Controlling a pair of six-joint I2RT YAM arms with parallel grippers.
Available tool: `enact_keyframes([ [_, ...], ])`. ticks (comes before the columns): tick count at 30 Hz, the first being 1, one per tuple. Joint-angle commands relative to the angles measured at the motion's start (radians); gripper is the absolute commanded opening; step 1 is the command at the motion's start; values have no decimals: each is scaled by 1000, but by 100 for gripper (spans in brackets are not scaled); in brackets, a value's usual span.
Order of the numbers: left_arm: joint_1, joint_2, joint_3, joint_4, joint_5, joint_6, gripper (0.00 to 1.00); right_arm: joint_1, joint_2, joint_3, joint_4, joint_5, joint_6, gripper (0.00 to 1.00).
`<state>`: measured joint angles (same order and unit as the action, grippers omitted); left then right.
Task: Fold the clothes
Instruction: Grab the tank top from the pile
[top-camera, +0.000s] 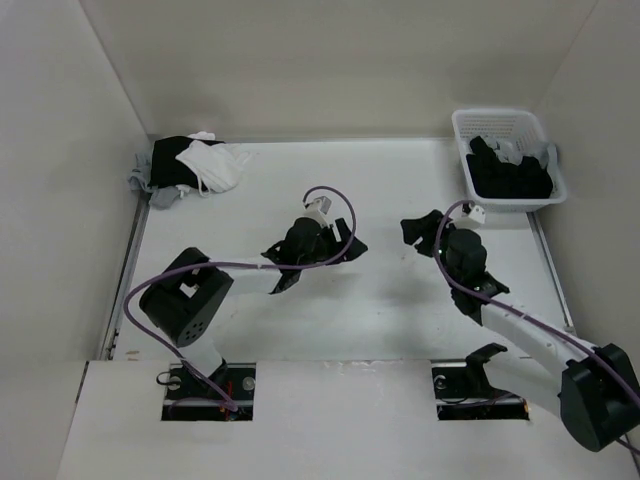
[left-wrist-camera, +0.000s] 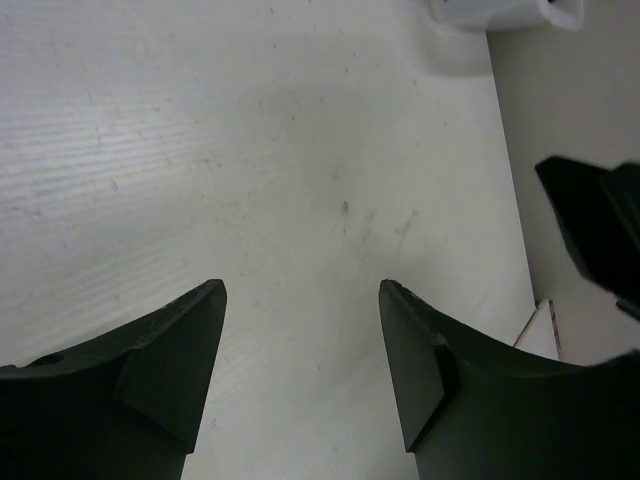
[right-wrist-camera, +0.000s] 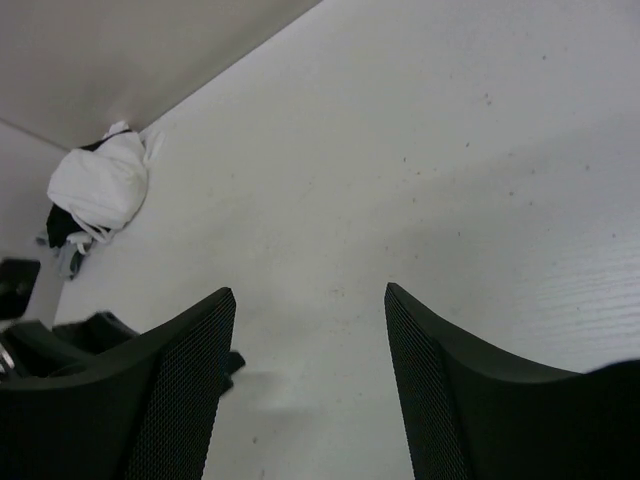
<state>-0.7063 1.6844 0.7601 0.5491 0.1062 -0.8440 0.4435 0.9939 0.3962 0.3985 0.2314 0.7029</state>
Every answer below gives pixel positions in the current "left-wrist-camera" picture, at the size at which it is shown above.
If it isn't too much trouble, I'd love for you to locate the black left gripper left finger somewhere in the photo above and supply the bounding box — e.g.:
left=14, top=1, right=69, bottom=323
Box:
left=1, top=280, right=226, bottom=479

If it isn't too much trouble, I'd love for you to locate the white plastic laundry basket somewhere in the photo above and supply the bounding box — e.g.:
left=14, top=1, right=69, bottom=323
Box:
left=431, top=0, right=585, bottom=31

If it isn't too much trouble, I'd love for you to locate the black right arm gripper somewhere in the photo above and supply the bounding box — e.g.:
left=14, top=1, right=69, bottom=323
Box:
left=535, top=156, right=639, bottom=319

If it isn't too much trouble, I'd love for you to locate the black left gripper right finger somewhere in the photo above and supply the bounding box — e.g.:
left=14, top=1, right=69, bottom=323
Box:
left=379, top=280, right=639, bottom=479

